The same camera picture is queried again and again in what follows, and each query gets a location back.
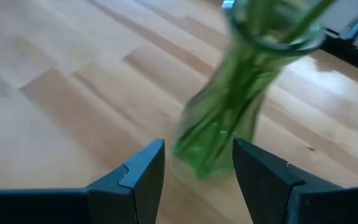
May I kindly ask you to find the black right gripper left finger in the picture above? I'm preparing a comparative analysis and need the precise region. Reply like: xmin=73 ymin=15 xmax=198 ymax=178
xmin=0 ymin=138 xmax=166 ymax=224

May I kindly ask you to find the green glass vase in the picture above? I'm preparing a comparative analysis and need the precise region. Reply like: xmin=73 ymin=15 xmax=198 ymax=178
xmin=172 ymin=0 xmax=326 ymax=181

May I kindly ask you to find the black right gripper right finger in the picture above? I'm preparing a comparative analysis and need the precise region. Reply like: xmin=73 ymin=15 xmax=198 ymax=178
xmin=232 ymin=138 xmax=358 ymax=224

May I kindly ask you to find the black metal table frame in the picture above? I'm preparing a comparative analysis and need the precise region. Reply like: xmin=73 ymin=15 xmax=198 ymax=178
xmin=320 ymin=26 xmax=358 ymax=78

